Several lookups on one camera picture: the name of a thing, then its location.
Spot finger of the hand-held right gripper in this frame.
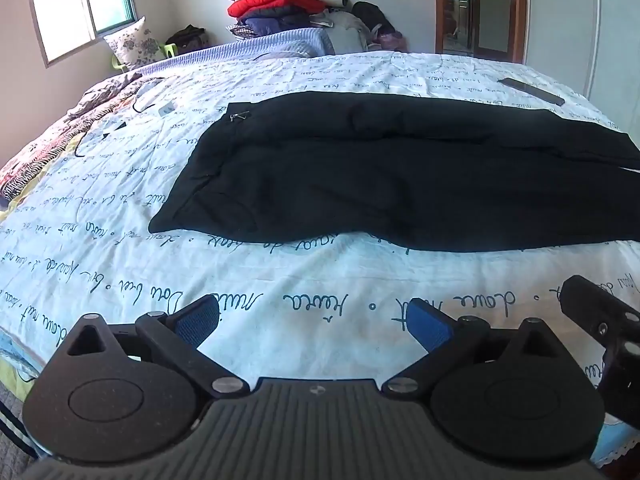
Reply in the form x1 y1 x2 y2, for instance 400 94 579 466
558 275 640 357

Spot black pants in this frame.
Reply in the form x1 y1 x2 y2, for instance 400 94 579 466
148 91 640 253

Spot white wardrobe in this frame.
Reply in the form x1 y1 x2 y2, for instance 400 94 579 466
524 0 640 137

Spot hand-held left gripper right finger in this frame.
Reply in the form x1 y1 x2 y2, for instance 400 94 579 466
382 297 568 401

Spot grey bag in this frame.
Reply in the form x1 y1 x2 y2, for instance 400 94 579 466
311 9 372 54

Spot black backpack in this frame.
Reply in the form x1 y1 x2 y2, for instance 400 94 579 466
352 1 397 37

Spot white quilt with script print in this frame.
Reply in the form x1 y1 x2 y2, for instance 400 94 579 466
0 50 640 463

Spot floral pillow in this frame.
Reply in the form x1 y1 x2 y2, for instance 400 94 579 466
103 16 166 72

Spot navy jacket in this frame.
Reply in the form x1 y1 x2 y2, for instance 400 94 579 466
237 6 314 37

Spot purple bag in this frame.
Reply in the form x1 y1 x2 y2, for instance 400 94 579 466
374 30 409 53

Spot patterned floral blanket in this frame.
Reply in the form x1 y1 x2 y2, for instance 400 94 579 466
0 71 162 202

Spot black bag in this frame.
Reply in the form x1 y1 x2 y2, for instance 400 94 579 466
165 24 210 54

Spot green plastic chair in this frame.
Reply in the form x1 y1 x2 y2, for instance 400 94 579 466
110 41 181 71

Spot window with green frame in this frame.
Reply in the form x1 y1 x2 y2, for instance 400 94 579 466
24 0 139 67

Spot black smartphone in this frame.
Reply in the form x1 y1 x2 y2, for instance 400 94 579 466
498 77 566 108

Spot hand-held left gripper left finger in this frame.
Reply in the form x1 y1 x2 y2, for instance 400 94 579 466
64 295 252 400

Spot wooden door frame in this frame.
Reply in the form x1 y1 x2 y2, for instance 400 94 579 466
433 0 530 65

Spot blue striped blanket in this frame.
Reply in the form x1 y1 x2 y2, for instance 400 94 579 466
134 27 337 80

